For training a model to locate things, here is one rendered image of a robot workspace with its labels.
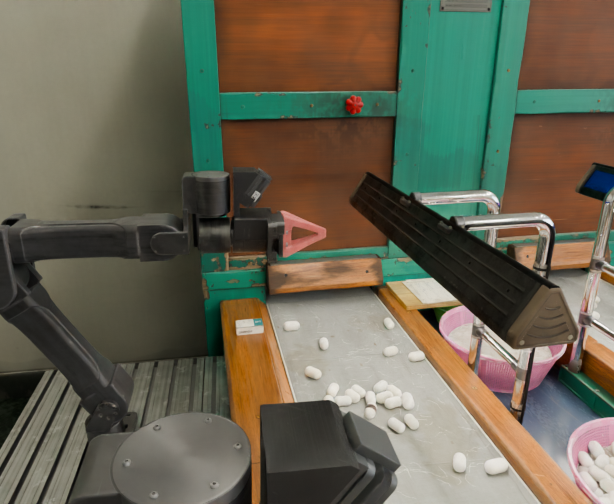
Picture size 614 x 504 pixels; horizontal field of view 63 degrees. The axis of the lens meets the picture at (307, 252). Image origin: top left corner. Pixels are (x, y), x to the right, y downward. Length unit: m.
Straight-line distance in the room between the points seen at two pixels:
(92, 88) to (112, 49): 0.15
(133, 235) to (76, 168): 1.32
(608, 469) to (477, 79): 0.89
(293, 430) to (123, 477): 0.07
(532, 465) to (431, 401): 0.22
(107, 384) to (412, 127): 0.89
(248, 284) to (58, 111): 1.08
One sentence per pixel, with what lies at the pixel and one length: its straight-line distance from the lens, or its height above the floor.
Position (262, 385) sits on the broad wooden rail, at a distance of 0.98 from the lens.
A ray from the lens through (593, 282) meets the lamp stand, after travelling 1.15.
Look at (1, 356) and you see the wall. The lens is 2.48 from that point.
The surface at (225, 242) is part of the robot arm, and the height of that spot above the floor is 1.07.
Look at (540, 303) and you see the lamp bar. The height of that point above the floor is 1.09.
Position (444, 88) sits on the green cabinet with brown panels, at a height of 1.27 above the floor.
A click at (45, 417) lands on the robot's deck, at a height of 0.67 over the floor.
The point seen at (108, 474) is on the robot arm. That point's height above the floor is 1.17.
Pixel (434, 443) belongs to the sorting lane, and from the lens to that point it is 0.91.
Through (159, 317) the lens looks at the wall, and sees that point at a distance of 2.24.
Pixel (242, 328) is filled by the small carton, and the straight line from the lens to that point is 1.13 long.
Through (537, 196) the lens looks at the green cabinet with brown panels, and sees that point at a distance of 1.54.
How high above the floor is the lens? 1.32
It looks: 20 degrees down
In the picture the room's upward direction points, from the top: straight up
